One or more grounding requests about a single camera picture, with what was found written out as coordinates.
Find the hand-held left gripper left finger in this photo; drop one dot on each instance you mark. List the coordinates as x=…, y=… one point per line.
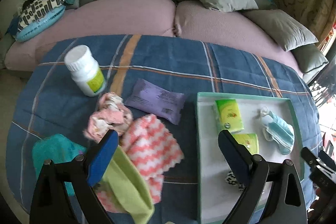
x=103, y=158

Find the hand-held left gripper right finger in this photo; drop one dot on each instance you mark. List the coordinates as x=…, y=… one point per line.
x=233, y=155

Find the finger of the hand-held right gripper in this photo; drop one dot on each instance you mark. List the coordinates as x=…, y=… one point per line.
x=311, y=157

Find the green tissue pack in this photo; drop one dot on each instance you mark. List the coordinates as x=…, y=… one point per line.
x=248, y=142
x=228, y=115

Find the teal white cardboard tray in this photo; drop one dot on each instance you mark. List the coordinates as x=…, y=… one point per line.
x=210, y=155

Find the leopard print scrunchie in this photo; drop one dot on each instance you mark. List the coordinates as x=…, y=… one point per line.
x=232, y=179

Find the pink printed cloth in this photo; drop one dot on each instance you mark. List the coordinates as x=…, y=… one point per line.
x=109, y=119

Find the light green cloth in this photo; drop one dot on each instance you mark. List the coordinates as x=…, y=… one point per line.
x=131, y=187

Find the blue face mask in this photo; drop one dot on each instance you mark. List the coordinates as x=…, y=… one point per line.
x=279, y=132

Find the pink white striped towel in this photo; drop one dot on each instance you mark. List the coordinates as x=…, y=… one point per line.
x=152, y=148

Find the teal plastic box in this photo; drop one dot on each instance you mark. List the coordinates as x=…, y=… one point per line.
x=52, y=150

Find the purple wet wipe pack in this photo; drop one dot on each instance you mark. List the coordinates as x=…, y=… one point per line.
x=155, y=99

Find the white plastic bottle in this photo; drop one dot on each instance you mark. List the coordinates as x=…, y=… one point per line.
x=84, y=69

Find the grey leather cushion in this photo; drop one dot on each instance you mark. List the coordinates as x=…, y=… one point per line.
x=309, y=58

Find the blue plaid blanket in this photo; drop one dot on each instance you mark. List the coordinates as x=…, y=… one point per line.
x=170, y=61

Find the purple sofa seat cover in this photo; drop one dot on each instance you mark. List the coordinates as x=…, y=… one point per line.
x=105, y=19
x=223, y=29

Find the light blue inflatable cushion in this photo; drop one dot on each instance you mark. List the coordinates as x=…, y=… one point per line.
x=39, y=28

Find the dark blue cloth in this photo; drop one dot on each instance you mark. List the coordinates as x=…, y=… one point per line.
x=11, y=27

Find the black white patterned cushion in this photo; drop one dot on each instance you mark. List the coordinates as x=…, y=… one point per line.
x=36, y=11

